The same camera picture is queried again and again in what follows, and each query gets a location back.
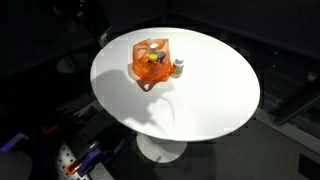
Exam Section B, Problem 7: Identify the white container with white cap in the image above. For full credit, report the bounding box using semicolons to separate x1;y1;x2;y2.
170;57;185;80

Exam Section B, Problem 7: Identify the orange plastic bag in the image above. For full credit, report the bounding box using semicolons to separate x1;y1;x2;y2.
127;38;176;92

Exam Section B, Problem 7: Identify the yellow capped bottle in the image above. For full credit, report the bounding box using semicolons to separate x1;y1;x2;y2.
147;53;160;75

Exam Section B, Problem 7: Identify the small white capped bottle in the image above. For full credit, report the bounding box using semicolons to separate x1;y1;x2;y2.
149;43;160;54

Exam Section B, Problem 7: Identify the grey round object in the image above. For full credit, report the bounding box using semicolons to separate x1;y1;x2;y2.
55;52;92;75

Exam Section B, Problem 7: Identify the perforated metal plate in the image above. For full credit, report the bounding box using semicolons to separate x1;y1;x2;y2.
49;142;116;180

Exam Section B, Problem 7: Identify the grey rounded object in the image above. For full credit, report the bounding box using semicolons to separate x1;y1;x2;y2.
0;151;33;180

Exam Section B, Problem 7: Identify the white table pedestal base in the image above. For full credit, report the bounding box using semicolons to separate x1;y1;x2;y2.
135;132;188;164

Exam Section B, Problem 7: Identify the purple clamp with orange handle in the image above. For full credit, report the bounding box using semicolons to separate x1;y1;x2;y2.
65;146;105;178

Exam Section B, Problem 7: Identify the orange handled clamp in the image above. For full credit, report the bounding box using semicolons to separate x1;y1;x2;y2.
41;123;61;136

